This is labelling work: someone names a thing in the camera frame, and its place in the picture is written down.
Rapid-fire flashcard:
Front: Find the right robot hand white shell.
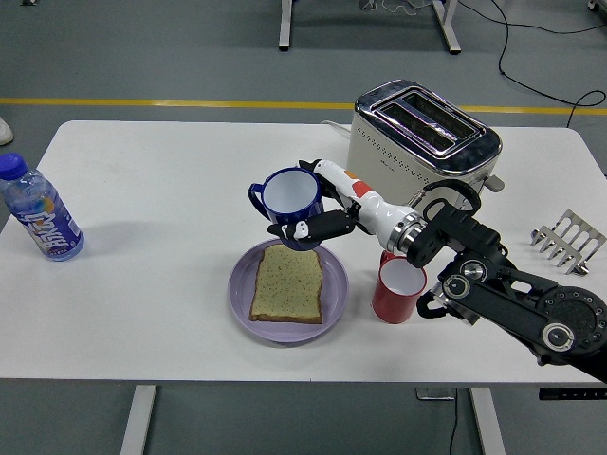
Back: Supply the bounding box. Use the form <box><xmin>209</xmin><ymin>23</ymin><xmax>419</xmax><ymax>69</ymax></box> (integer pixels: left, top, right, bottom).
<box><xmin>267</xmin><ymin>158</ymin><xmax>410</xmax><ymax>246</ymax></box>

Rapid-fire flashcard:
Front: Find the blue enamel cup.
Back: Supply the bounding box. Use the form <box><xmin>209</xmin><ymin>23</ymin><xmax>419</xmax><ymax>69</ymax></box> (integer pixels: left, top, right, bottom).
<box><xmin>248</xmin><ymin>168</ymin><xmax>324</xmax><ymax>252</ymax></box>

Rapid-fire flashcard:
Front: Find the red enamel cup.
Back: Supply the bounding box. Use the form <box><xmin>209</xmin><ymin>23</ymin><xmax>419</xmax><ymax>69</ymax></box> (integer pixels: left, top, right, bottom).
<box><xmin>371</xmin><ymin>249</ymin><xmax>428</xmax><ymax>326</ymax></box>

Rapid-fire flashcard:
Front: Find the slice of bread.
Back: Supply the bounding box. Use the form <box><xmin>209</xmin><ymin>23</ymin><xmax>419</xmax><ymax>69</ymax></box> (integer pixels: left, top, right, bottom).
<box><xmin>248</xmin><ymin>245</ymin><xmax>324</xmax><ymax>326</ymax></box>

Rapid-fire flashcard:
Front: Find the black desk control panel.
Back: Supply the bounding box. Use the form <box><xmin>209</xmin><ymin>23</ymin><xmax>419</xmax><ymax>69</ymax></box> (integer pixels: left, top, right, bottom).
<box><xmin>539</xmin><ymin>387</ymin><xmax>607</xmax><ymax>402</ymax></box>

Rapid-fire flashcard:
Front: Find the cream and chrome toaster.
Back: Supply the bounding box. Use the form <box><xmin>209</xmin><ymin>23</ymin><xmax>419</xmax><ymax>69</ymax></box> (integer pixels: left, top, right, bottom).
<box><xmin>344</xmin><ymin>79</ymin><xmax>506</xmax><ymax>224</ymax></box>

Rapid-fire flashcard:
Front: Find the purple round plate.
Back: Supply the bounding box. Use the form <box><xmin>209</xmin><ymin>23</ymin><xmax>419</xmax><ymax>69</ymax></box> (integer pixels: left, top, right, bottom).
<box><xmin>228</xmin><ymin>236</ymin><xmax>350</xmax><ymax>344</ymax></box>

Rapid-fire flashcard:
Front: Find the metal toast rack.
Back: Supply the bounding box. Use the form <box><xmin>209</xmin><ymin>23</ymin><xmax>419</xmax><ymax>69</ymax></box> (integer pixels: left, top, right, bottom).
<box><xmin>529</xmin><ymin>209</ymin><xmax>607</xmax><ymax>276</ymax></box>

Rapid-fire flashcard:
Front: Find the grey background table leg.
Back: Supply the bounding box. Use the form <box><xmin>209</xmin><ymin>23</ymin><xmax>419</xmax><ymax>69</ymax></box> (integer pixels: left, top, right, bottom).
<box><xmin>277</xmin><ymin>0</ymin><xmax>295</xmax><ymax>52</ymax></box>
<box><xmin>431</xmin><ymin>0</ymin><xmax>463</xmax><ymax>55</ymax></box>

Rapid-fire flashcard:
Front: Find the white table leg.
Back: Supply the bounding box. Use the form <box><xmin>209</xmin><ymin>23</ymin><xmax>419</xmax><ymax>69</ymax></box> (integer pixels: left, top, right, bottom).
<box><xmin>119</xmin><ymin>385</ymin><xmax>158</xmax><ymax>455</ymax></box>
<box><xmin>469</xmin><ymin>387</ymin><xmax>507</xmax><ymax>455</ymax></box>

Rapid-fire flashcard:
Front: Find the plastic bottle with purple cap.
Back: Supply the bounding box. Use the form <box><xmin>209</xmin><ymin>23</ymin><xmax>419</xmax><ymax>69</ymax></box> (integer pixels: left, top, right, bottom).
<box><xmin>0</xmin><ymin>152</ymin><xmax>85</xmax><ymax>264</ymax></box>

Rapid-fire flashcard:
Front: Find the white toaster cord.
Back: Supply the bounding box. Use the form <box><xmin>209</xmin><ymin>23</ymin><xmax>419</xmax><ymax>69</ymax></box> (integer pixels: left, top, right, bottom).
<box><xmin>320</xmin><ymin>119</ymin><xmax>353</xmax><ymax>139</ymax></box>

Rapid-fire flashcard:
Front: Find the grey bracket under table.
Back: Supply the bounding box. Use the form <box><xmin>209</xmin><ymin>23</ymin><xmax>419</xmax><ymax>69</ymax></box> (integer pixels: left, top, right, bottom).
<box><xmin>415</xmin><ymin>387</ymin><xmax>456</xmax><ymax>402</ymax></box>

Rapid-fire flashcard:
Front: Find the black floor cable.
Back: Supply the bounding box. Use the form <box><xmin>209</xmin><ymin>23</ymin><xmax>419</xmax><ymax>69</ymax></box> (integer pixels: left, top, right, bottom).
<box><xmin>457</xmin><ymin>0</ymin><xmax>607</xmax><ymax>35</ymax></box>
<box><xmin>487</xmin><ymin>0</ymin><xmax>607</xmax><ymax>128</ymax></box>

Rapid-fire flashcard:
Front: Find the white floor cable tangle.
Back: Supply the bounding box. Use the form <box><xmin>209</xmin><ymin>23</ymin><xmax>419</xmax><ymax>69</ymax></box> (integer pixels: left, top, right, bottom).
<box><xmin>358</xmin><ymin>0</ymin><xmax>435</xmax><ymax>15</ymax></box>

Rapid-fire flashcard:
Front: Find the black cable under table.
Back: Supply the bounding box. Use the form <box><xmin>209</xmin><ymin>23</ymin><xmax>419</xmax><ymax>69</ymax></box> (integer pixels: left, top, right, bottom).
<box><xmin>448</xmin><ymin>400</ymin><xmax>462</xmax><ymax>455</ymax></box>

